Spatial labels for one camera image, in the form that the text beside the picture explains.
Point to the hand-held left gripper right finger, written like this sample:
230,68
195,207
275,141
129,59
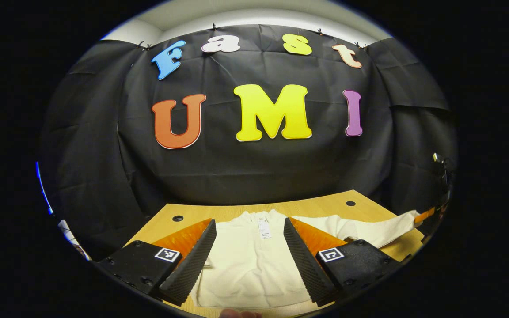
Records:
307,265

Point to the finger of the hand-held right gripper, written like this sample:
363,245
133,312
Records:
424,215

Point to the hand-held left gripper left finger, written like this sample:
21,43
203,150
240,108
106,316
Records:
192,265

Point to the white desk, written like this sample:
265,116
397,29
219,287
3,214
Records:
71,238

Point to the blue-white lit panel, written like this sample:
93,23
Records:
42,190

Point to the cream sweatshirt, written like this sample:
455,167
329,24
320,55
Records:
245,265

